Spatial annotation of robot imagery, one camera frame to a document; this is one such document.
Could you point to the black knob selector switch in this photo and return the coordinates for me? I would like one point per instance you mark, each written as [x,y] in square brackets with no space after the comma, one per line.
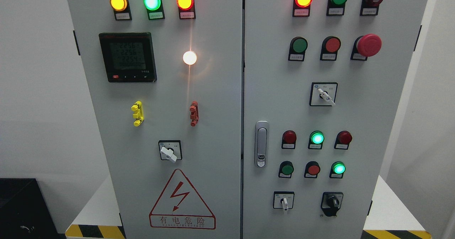
[331,203]

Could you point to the grey electrical control cabinet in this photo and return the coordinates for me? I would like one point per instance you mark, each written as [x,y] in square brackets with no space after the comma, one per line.
[242,76]

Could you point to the red terminal connector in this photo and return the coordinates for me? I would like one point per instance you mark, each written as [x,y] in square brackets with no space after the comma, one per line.
[194,113]

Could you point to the white glowing lamp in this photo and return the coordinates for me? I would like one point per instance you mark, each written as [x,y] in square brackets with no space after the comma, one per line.
[190,57]

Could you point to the dark red indicator light left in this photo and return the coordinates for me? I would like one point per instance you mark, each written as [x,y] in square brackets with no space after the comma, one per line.
[289,139]

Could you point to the dark red indicator light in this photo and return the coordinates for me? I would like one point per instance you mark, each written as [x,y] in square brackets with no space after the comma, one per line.
[289,139]
[343,139]

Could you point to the green push button lower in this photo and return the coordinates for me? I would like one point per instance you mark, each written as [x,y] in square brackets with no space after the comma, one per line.
[285,170]

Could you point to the green push button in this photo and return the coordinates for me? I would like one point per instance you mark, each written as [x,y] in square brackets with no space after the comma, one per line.
[297,49]
[285,170]

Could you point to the yellow terminal connector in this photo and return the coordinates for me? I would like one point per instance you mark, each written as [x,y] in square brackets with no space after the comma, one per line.
[138,115]

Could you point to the green lit indicator middle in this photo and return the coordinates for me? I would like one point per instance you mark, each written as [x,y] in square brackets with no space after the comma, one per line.
[316,140]

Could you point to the green push button upper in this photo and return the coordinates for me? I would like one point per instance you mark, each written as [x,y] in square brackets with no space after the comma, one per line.
[297,49]

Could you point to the red push button lower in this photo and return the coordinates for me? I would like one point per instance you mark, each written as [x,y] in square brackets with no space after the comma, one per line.
[312,170]

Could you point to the red push button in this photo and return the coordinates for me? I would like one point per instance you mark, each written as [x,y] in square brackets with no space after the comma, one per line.
[329,49]
[312,170]

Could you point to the red electric hazard warning sticker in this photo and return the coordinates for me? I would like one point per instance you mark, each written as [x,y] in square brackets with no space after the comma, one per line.
[180,206]

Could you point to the black digital power meter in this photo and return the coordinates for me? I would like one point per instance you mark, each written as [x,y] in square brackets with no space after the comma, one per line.
[128,57]

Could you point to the red lit indicator light left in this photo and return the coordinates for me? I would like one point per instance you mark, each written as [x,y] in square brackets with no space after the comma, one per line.
[186,9]

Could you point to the red lit indicator light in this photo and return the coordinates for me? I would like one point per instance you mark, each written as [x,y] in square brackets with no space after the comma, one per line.
[301,8]
[186,9]

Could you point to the dark red indicator light right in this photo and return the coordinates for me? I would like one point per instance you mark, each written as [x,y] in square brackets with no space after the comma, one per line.
[343,139]

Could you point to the red push button upper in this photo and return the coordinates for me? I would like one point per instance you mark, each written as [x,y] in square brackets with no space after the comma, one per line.
[329,49]

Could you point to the green lit button lower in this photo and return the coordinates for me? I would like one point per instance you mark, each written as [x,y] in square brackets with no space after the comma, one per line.
[337,170]

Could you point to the green lit indicator light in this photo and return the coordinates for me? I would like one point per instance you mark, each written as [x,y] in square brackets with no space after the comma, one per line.
[155,9]

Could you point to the red lit indicator light right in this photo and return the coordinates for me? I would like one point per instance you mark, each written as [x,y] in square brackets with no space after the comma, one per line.
[301,8]

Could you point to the yellow indicator light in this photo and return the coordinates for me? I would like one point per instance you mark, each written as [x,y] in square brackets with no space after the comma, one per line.
[121,9]

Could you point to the red emergency stop button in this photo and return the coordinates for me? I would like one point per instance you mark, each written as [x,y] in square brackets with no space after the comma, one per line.
[366,46]

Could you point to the dark green indicator light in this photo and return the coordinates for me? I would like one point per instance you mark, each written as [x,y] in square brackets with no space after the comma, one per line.
[336,7]

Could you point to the white platform with hazard stripes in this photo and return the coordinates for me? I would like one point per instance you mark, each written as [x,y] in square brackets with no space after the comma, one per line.
[388,217]

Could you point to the dark red buzzer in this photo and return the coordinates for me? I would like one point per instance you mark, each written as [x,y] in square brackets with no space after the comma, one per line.
[370,7]

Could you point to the black box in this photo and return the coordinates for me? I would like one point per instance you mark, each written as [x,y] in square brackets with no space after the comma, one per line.
[23,211]

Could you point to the silver cabinet door handle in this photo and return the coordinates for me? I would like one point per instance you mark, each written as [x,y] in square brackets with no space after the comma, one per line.
[261,143]

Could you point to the white lever selector switch left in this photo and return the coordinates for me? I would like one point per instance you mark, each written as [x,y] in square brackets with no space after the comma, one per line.
[170,150]

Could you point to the white lever selector switch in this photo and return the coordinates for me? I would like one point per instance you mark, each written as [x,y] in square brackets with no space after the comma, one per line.
[283,200]
[170,150]
[323,93]

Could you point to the white lever selector switch upper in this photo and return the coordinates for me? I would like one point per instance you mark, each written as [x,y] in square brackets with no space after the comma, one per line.
[323,93]

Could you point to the white lever selector switch lower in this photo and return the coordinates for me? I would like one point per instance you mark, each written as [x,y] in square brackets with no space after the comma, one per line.
[283,200]

